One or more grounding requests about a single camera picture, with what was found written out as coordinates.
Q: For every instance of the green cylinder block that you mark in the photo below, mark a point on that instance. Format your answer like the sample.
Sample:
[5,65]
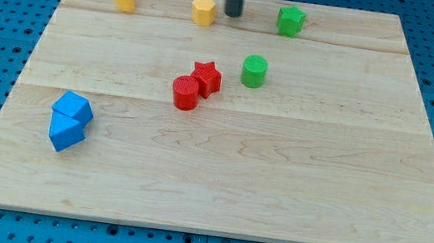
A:
[254,70]

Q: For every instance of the yellow hexagon block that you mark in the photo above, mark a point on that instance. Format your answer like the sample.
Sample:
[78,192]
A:
[204,12]

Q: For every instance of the wooden board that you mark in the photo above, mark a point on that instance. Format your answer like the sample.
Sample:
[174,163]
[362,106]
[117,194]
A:
[335,147]

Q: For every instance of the red star block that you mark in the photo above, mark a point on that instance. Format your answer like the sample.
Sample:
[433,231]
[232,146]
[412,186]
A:
[208,77]

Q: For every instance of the red cylinder block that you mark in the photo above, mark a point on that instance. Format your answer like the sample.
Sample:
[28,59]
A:
[185,92]

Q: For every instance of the green star block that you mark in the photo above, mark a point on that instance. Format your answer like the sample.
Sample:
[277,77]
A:
[290,21]

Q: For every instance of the blue triangle block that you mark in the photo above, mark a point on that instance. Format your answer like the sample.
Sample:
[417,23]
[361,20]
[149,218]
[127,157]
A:
[64,131]

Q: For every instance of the blue cube block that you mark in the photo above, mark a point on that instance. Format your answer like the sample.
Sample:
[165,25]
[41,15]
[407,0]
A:
[75,106]

